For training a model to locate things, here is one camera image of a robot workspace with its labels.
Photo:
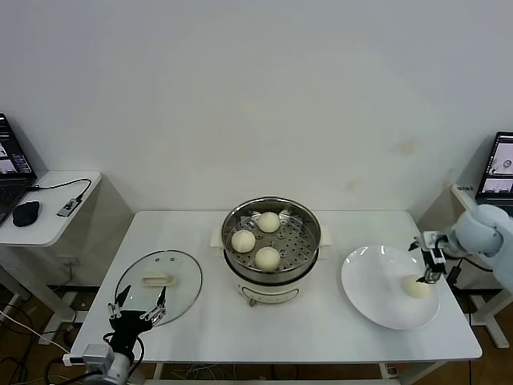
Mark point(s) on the cream electric cooker pot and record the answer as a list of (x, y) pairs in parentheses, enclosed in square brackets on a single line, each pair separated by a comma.
[(272, 288)]

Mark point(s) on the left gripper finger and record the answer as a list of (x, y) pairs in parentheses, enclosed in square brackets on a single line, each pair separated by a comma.
[(123, 299), (161, 303)]

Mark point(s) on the white side table with mouse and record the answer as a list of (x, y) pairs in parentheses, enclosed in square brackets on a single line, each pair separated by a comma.
[(52, 228)]

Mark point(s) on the laptop showing camera views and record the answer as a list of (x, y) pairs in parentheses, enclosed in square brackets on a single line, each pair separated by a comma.
[(501, 168)]

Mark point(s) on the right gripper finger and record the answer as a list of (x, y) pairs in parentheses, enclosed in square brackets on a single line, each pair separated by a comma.
[(429, 277), (417, 242)]

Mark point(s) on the white camera plug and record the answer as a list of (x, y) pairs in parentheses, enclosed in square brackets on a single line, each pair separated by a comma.
[(73, 359)]

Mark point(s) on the white round plate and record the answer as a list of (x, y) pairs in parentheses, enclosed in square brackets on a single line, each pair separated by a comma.
[(368, 288)]

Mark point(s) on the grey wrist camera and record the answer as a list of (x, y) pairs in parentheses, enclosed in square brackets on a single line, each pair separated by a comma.
[(432, 240), (98, 355)]

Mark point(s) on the stainless steel steamer basket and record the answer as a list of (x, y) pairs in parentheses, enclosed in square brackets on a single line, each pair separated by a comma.
[(300, 248)]

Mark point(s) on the white steamed baozi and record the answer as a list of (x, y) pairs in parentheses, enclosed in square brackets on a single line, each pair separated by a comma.
[(267, 221), (267, 258), (243, 241), (413, 288)]

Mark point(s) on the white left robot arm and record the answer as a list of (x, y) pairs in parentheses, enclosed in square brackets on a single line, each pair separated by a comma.
[(116, 367)]

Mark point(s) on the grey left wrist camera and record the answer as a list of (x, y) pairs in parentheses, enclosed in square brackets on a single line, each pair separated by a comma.
[(98, 355)]

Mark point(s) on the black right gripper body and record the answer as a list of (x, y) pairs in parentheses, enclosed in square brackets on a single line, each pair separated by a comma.
[(435, 260)]

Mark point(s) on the black computer mouse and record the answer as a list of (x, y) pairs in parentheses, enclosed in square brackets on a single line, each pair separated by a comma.
[(25, 213)]

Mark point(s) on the black laptop dark screen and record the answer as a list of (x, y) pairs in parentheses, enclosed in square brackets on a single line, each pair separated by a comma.
[(12, 160)]

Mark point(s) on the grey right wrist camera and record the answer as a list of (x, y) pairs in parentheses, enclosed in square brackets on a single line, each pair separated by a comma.
[(432, 240)]

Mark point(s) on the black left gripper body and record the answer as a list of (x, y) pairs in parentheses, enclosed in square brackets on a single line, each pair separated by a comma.
[(127, 328)]

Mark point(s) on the grey usb hub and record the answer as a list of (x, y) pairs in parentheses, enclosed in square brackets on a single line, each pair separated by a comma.
[(67, 207)]

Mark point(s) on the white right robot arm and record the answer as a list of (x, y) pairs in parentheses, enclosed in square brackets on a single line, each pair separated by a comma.
[(481, 228)]

